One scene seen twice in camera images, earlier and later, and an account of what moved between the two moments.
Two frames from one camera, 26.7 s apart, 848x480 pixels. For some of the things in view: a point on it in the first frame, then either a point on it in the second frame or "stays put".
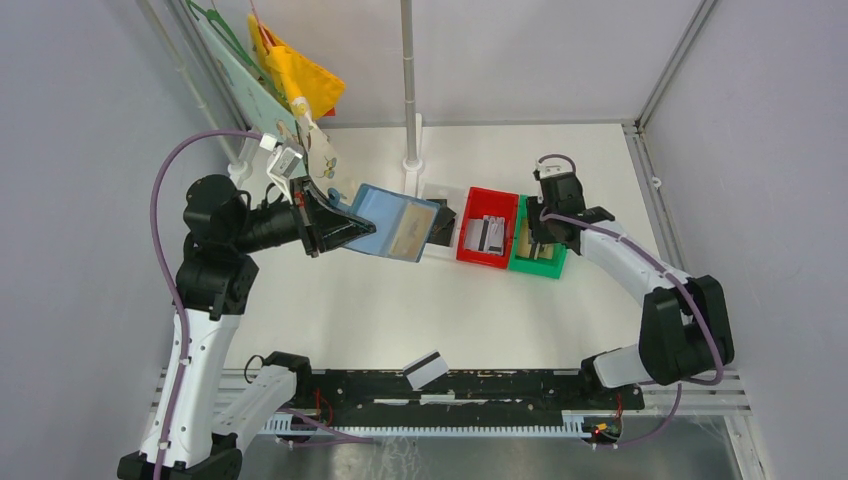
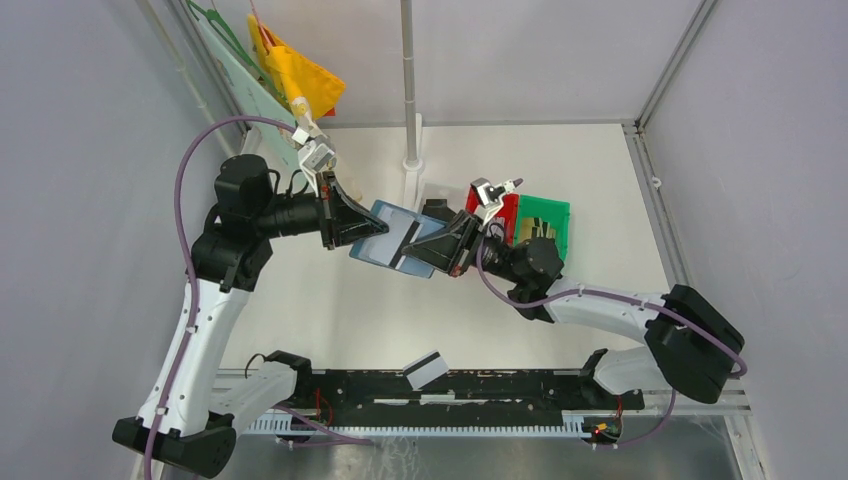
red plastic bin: x=486 y=202 stays put
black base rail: x=488 y=397 stays put
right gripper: x=535 y=209 -> x=450 y=252
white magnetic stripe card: x=425 y=369 stays put
